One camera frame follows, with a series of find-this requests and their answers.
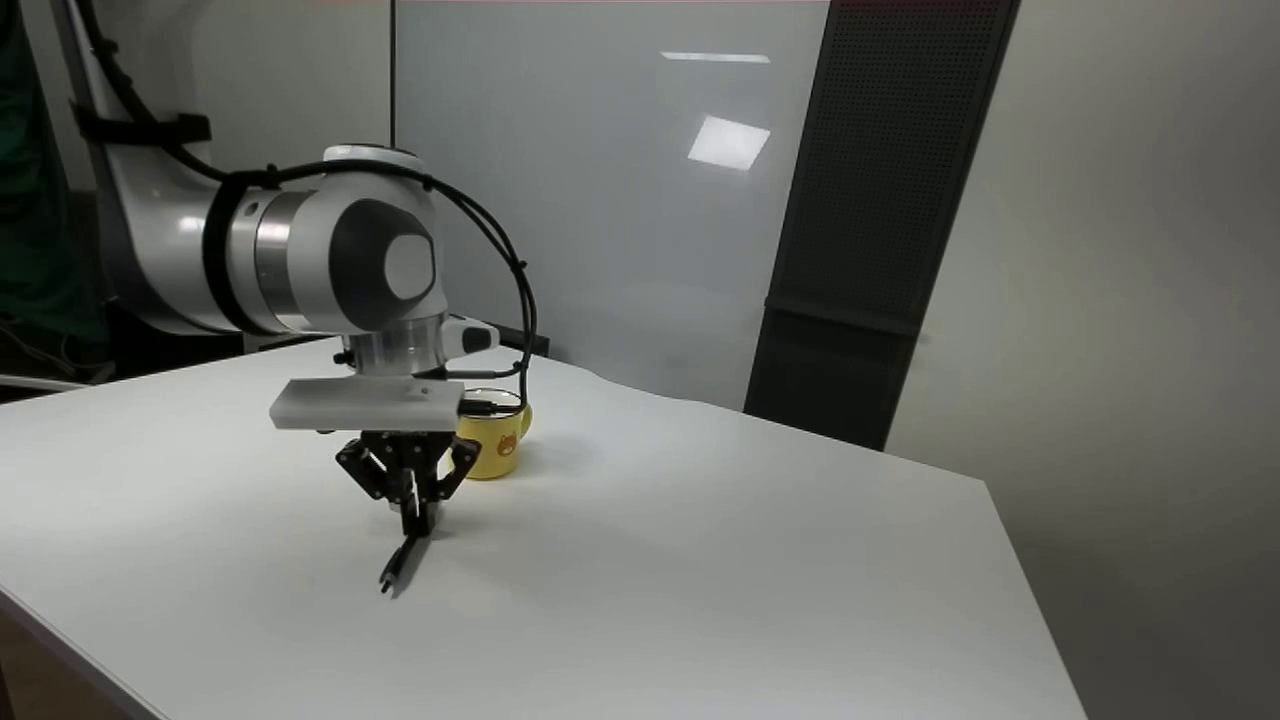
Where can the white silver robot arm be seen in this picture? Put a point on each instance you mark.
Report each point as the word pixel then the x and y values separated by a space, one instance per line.
pixel 340 246

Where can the dark vertical pillar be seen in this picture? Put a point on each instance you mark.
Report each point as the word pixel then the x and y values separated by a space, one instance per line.
pixel 890 135

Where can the green curtain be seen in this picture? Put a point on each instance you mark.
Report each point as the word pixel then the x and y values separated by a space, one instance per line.
pixel 50 322

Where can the black pen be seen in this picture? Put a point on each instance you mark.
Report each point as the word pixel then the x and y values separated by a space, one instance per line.
pixel 402 565

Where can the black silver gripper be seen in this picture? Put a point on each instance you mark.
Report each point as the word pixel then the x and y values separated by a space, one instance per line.
pixel 396 386

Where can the yellow enamel cup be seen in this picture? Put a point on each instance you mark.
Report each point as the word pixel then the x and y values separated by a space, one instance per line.
pixel 496 420

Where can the white glossy board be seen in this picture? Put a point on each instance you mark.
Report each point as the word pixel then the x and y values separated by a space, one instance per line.
pixel 636 155

